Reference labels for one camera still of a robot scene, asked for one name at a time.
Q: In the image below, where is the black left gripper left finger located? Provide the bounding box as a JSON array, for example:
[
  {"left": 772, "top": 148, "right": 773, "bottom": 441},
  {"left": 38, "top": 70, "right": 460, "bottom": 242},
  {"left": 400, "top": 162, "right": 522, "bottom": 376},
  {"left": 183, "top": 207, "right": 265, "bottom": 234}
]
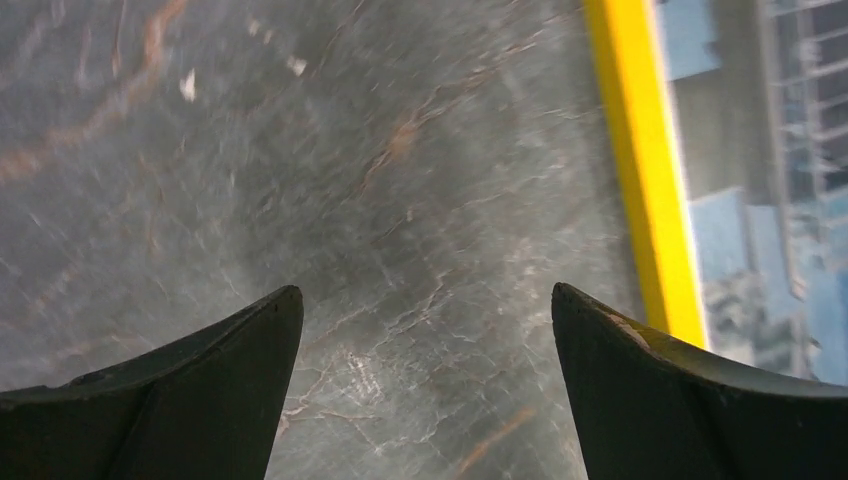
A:
[{"left": 1, "top": 286, "right": 304, "bottom": 479}]

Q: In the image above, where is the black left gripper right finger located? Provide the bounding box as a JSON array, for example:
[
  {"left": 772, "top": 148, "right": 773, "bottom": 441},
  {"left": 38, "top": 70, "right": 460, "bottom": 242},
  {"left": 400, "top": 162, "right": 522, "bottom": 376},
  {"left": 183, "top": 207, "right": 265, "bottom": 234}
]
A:
[{"left": 551, "top": 283, "right": 847, "bottom": 479}]

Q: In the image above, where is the building and sky photo print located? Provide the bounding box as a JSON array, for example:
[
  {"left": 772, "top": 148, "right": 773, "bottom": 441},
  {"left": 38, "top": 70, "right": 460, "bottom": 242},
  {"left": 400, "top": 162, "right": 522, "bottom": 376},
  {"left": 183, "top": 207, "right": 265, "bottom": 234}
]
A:
[{"left": 655, "top": 1, "right": 847, "bottom": 384}]

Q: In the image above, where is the yellow wooden picture frame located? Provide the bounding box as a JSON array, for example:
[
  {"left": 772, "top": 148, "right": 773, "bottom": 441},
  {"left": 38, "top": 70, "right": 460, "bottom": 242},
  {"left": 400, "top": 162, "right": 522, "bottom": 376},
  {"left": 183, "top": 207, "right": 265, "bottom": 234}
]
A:
[{"left": 584, "top": 1, "right": 709, "bottom": 349}]

